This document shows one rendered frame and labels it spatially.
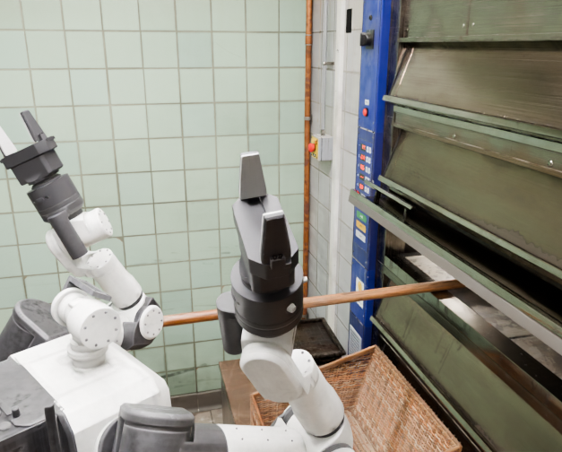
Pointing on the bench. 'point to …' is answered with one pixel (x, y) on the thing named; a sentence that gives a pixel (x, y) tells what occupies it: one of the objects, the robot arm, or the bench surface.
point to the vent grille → (354, 341)
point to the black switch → (367, 39)
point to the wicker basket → (375, 407)
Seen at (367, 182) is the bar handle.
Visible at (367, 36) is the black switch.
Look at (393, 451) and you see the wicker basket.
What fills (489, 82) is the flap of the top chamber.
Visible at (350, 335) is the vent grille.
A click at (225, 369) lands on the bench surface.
